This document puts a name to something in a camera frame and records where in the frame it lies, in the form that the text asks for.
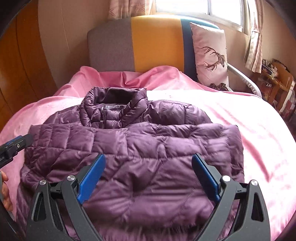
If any wooden desk with shelf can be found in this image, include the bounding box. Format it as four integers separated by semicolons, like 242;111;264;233
257;59;296;116

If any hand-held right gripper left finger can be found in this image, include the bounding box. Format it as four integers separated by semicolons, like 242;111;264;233
26;153;106;241

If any dark floral cloth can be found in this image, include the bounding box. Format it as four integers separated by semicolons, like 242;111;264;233
209;82;229;91

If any purple puffer jacket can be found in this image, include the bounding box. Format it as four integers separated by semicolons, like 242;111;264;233
16;86;245;241

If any bed with pink cover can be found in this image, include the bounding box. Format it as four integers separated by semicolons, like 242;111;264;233
0;65;296;241

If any pink tied curtain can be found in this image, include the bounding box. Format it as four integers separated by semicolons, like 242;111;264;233
245;0;264;74

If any large bright window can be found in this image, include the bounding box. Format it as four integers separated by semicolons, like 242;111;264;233
154;0;251;35

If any deer print pillow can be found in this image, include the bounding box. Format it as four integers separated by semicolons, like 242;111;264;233
189;22;230;91

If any wooden wardrobe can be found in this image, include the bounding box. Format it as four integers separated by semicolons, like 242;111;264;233
0;7;58;130

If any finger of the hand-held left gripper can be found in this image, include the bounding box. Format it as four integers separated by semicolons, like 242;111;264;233
7;133;34;158
0;137;25;151

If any grey yellow blue headboard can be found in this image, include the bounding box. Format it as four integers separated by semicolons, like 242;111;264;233
87;15;220;82

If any grey padded bed rail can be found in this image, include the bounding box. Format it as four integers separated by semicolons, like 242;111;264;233
228;64;263;100

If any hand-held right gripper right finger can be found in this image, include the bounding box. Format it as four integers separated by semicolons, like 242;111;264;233
191;153;271;241

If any pink star print curtain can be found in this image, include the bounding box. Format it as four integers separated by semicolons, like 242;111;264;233
109;0;155;20

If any person's left hand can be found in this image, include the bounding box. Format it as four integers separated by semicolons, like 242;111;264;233
0;171;14;212

